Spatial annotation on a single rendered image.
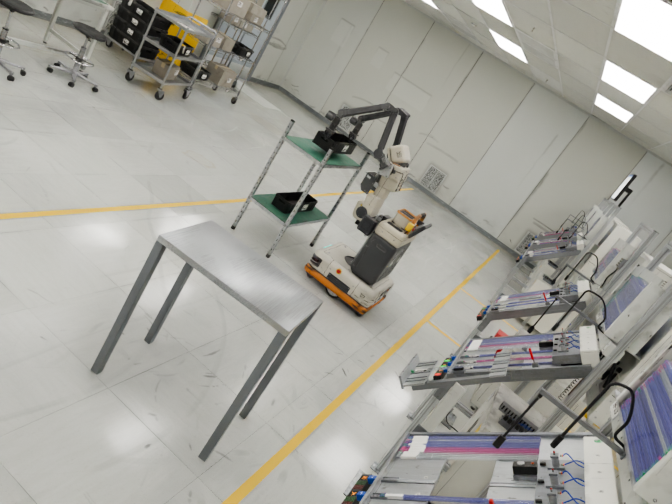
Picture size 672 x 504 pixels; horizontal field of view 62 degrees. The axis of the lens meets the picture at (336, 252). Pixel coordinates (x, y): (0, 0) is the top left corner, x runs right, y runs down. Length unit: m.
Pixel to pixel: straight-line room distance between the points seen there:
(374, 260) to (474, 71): 7.86
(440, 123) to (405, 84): 1.13
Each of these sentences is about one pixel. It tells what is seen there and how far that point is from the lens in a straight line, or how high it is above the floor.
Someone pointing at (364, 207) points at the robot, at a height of 0.78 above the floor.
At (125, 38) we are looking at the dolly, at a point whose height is 0.26.
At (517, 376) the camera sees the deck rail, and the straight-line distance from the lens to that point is 3.05.
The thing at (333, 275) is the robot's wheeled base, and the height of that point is 0.18.
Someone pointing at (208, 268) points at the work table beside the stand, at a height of 0.80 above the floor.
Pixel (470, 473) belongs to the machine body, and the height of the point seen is 0.35.
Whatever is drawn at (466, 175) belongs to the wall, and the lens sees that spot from 11.86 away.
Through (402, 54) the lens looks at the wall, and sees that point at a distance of 12.45.
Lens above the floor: 1.91
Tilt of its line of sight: 19 degrees down
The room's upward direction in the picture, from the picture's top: 33 degrees clockwise
